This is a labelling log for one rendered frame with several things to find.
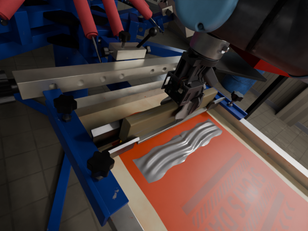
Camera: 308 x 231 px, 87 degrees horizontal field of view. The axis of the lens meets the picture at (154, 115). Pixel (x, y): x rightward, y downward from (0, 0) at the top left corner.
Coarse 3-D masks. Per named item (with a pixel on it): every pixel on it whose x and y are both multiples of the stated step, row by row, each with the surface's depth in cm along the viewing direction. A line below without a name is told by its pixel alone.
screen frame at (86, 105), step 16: (96, 96) 48; (112, 96) 50; (128, 96) 52; (144, 96) 58; (80, 112) 44; (224, 112) 65; (240, 128) 62; (256, 144) 59; (272, 144) 57; (288, 160) 54; (304, 176) 51; (128, 208) 30; (112, 224) 28; (128, 224) 28
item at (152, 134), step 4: (204, 108) 59; (196, 112) 56; (200, 112) 57; (188, 116) 53; (192, 116) 54; (184, 120) 51; (168, 124) 48; (172, 124) 48; (176, 124) 49; (160, 128) 46; (164, 128) 46; (168, 128) 47; (152, 132) 44; (156, 132) 44; (160, 132) 45; (144, 136) 42; (148, 136) 42; (152, 136) 43; (140, 140) 41; (144, 140) 42
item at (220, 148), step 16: (176, 128) 53; (224, 128) 61; (208, 144) 53; (224, 144) 55; (240, 144) 58; (208, 160) 48; (224, 160) 50; (256, 160) 54; (272, 176) 51; (288, 192) 49; (304, 208) 46; (304, 224) 43
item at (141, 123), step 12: (204, 96) 53; (156, 108) 41; (168, 108) 42; (180, 108) 45; (132, 120) 36; (144, 120) 37; (156, 120) 41; (168, 120) 46; (120, 132) 39; (132, 132) 37; (144, 132) 41
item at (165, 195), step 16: (112, 144) 42; (144, 144) 45; (160, 144) 47; (128, 160) 40; (192, 160) 46; (176, 176) 41; (192, 176) 43; (208, 176) 44; (144, 192) 36; (160, 192) 37; (176, 192) 38; (160, 208) 35; (176, 208) 36; (176, 224) 34; (192, 224) 34
